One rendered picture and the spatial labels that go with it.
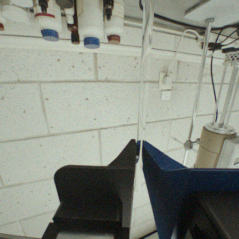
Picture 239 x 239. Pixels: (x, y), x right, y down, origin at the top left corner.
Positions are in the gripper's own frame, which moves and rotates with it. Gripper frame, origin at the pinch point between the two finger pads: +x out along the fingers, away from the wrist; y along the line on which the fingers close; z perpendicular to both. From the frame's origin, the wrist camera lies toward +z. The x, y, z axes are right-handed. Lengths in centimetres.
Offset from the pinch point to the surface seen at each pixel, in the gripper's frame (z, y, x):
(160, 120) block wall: -17, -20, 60
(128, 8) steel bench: 28.3, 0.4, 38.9
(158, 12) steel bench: 28, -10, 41
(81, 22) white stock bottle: 20.4, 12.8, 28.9
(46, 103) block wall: -3, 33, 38
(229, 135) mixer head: -10.7, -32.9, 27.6
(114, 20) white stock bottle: 22.3, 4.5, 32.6
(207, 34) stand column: 22, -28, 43
